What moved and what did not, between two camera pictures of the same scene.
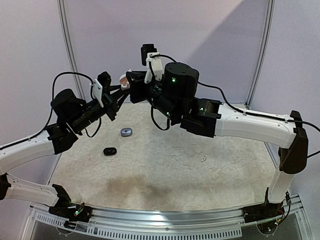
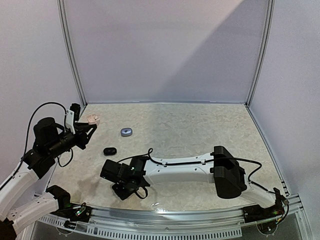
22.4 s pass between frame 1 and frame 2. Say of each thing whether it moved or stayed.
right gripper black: moved
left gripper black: moved
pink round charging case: moved
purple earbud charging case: stayed
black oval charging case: stayed
